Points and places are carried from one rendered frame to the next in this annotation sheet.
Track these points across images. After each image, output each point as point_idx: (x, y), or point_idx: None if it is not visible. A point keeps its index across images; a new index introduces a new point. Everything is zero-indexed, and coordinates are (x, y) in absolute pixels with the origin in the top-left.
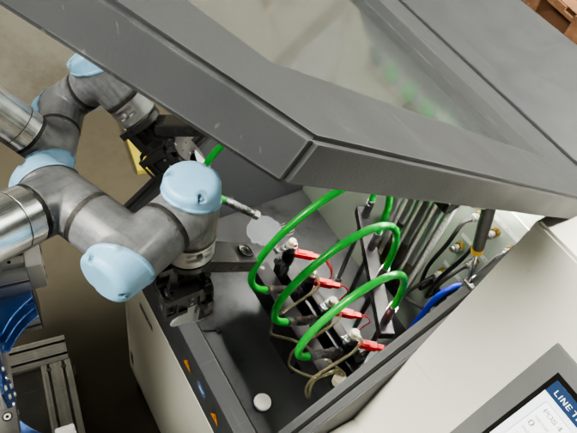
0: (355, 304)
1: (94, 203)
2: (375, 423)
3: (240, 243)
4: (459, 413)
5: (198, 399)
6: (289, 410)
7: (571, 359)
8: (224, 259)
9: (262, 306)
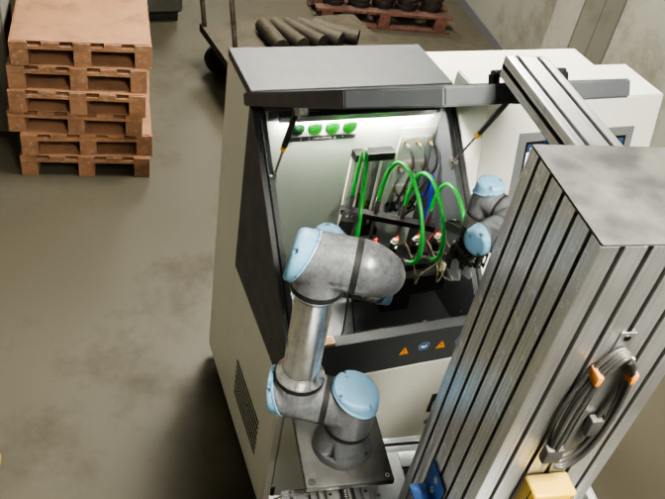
0: None
1: (504, 215)
2: None
3: (448, 221)
4: None
5: (418, 359)
6: (430, 315)
7: (526, 133)
8: None
9: (354, 310)
